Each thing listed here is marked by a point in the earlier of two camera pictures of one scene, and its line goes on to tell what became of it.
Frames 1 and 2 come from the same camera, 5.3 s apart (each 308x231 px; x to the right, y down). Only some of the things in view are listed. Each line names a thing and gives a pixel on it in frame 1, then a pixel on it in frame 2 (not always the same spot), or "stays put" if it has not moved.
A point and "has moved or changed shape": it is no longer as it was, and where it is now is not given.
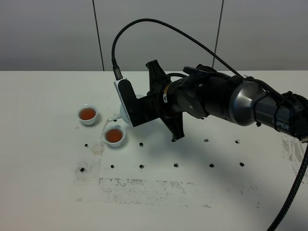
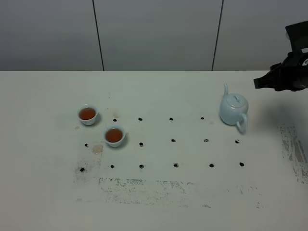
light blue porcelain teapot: x=123 y=115 has moved or changed shape
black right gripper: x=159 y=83 → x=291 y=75
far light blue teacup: x=87 y=113 stays put
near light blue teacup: x=114 y=134 stays put
